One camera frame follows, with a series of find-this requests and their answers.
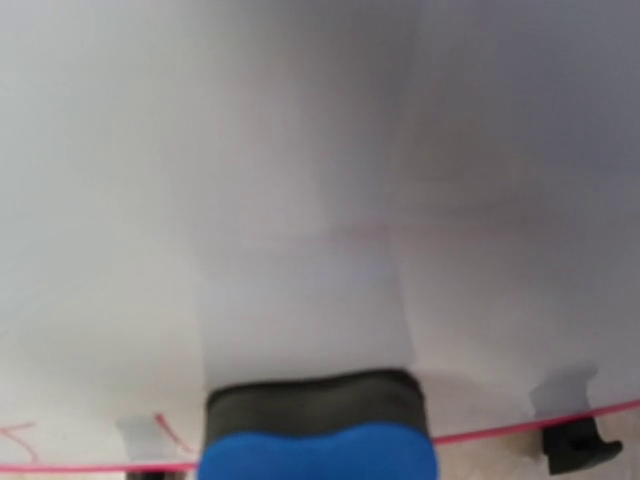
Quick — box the right black board stand foot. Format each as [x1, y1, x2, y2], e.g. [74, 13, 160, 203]
[542, 417, 623, 476]

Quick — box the pink framed whiteboard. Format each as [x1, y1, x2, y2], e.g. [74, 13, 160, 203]
[1, 1, 639, 473]

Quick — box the blue whiteboard eraser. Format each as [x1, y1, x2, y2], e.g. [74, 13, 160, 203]
[197, 369, 439, 480]

